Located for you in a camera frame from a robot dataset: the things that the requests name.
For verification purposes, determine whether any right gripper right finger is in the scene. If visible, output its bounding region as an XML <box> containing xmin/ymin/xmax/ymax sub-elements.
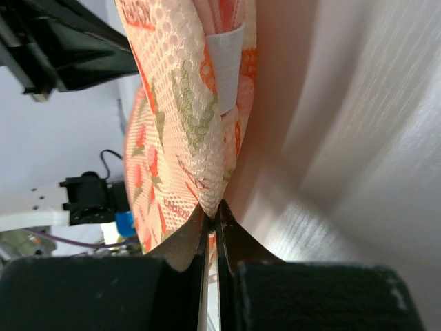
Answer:
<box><xmin>215</xmin><ymin>201</ymin><xmax>424</xmax><ymax>330</ymax></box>

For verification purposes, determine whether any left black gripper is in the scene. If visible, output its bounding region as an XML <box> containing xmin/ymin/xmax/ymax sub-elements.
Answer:
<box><xmin>1</xmin><ymin>1</ymin><xmax>138</xmax><ymax>103</ymax></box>

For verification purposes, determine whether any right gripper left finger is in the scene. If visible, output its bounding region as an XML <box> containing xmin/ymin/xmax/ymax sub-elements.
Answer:
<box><xmin>1</xmin><ymin>208</ymin><xmax>209</xmax><ymax>330</ymax></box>

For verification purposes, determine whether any pink cloth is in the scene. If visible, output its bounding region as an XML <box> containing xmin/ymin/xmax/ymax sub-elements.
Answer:
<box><xmin>192</xmin><ymin>0</ymin><xmax>245</xmax><ymax>35</ymax></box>

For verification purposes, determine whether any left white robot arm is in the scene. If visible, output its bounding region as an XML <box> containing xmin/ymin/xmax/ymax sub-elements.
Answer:
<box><xmin>1</xmin><ymin>1</ymin><xmax>138</xmax><ymax>232</ymax></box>

